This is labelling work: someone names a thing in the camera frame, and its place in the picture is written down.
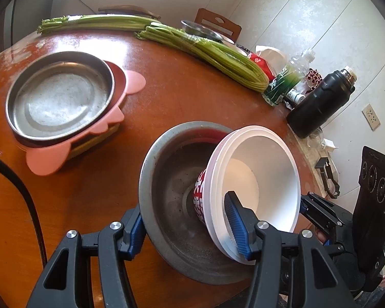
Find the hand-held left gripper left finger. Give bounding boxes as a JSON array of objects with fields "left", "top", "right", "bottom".
[{"left": 26, "top": 207, "right": 148, "bottom": 308}]

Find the red packet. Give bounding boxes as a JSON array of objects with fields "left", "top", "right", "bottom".
[{"left": 247, "top": 52, "right": 276, "bottom": 82}]

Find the large steel bowl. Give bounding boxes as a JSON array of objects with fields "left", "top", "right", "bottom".
[{"left": 139, "top": 121, "right": 260, "bottom": 286}]

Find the black cable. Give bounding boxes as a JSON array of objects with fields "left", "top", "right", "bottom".
[{"left": 0, "top": 152, "right": 48, "bottom": 267}]

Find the thick celery bunch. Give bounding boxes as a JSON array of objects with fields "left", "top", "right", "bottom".
[{"left": 134, "top": 26, "right": 270, "bottom": 92}]

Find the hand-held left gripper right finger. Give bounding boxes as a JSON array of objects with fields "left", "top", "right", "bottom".
[{"left": 224, "top": 191, "right": 360, "bottom": 308}]

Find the shallow steel plate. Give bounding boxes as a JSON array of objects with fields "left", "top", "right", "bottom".
[{"left": 5, "top": 51, "right": 115, "bottom": 141}]

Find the black thermos flask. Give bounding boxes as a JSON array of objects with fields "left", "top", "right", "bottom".
[{"left": 287, "top": 66, "right": 357, "bottom": 139}]

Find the long celery bunch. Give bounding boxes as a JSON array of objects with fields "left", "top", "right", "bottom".
[{"left": 37, "top": 14, "right": 162, "bottom": 34}]

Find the black clamp holder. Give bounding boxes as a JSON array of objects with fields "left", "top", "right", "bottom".
[{"left": 314, "top": 157, "right": 341, "bottom": 199}]

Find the wooden chair with cutout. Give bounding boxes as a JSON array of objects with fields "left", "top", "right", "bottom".
[{"left": 195, "top": 8, "right": 242, "bottom": 44}]

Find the glass cup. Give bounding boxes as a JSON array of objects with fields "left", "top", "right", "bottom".
[{"left": 306, "top": 128, "right": 324, "bottom": 148}]

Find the wooden chair curved back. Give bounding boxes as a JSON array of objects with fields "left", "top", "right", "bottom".
[{"left": 98, "top": 5, "right": 161, "bottom": 20}]

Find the patterned white carton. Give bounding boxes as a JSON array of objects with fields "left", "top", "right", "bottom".
[{"left": 303, "top": 68, "right": 323, "bottom": 90}]

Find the wall socket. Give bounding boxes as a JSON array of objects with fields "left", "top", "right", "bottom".
[{"left": 362, "top": 103, "right": 381, "bottom": 131}]

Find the red white paper bowl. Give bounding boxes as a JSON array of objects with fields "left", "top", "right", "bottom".
[
  {"left": 191, "top": 128, "right": 260, "bottom": 265},
  {"left": 219, "top": 127, "right": 301, "bottom": 257}
]

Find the grey refrigerator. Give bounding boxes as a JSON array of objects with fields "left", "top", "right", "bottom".
[{"left": 0, "top": 0, "right": 63, "bottom": 58}]

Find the white plastic bag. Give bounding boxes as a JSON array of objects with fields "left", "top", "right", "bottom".
[{"left": 255, "top": 45, "right": 289, "bottom": 74}]

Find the small steel bowl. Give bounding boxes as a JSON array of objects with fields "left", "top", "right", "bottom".
[{"left": 180, "top": 20, "right": 224, "bottom": 42}]

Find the green plastic bottle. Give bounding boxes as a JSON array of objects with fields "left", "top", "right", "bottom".
[{"left": 262, "top": 49, "right": 315, "bottom": 106}]

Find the small white bottle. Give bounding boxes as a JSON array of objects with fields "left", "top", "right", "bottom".
[{"left": 285, "top": 90, "right": 306, "bottom": 105}]

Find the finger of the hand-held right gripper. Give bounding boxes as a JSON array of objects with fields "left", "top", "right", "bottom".
[{"left": 299, "top": 192, "right": 345, "bottom": 232}]

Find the pink plastic plate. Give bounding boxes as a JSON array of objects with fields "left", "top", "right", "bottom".
[{"left": 14, "top": 60, "right": 146, "bottom": 176}]

